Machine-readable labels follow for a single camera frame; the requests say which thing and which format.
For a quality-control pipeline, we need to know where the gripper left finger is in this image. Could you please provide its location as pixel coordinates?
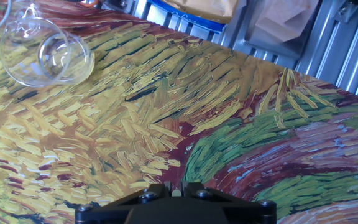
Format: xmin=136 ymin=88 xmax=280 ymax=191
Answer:
xmin=75 ymin=182 xmax=172 ymax=224

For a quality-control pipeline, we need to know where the silver corner bracket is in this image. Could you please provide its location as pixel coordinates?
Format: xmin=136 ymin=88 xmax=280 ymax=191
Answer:
xmin=333 ymin=2 xmax=358 ymax=25

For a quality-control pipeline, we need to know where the painted wheatfield tablecloth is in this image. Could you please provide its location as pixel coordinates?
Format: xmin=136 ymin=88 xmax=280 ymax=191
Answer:
xmin=0 ymin=0 xmax=358 ymax=224

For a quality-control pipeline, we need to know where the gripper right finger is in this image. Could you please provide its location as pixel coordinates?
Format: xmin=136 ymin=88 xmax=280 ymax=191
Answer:
xmin=182 ymin=182 xmax=277 ymax=224

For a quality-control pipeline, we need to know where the large glass beaker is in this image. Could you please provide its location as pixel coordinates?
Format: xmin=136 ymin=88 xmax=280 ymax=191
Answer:
xmin=0 ymin=2 xmax=95 ymax=88

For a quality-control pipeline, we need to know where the grey metal tray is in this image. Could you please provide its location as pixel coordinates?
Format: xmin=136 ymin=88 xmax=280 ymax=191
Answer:
xmin=232 ymin=0 xmax=312 ymax=60

